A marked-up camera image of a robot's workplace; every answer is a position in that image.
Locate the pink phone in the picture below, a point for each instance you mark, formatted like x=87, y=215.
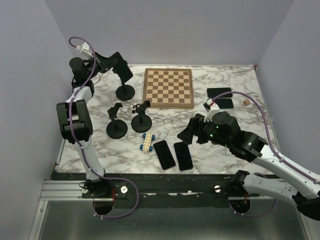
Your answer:
x=164, y=155

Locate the blue phone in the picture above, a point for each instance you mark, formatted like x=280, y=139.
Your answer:
x=183, y=156

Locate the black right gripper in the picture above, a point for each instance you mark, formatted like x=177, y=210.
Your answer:
x=186, y=135

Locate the black phone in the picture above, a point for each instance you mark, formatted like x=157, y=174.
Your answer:
x=123, y=67
x=214, y=92

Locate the blue white toy block car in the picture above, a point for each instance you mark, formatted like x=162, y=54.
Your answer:
x=148, y=139

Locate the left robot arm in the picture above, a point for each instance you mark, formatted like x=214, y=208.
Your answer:
x=75, y=122

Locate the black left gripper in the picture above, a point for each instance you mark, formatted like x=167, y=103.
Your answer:
x=104, y=63

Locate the wooden chessboard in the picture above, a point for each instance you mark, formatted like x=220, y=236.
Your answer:
x=168, y=88

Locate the teal phone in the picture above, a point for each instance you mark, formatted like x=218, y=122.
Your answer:
x=225, y=103

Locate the black stand for pink phone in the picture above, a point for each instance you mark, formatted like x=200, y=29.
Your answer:
x=117, y=128

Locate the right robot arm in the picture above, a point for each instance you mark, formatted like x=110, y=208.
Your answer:
x=297, y=185

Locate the black mounting rail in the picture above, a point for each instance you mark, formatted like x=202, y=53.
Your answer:
x=166, y=191

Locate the black stand with blue phone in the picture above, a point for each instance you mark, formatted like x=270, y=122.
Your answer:
x=141, y=123

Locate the black round phone stand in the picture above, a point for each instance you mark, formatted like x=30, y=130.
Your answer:
x=124, y=92

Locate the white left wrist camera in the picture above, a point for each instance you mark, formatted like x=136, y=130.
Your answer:
x=84, y=49

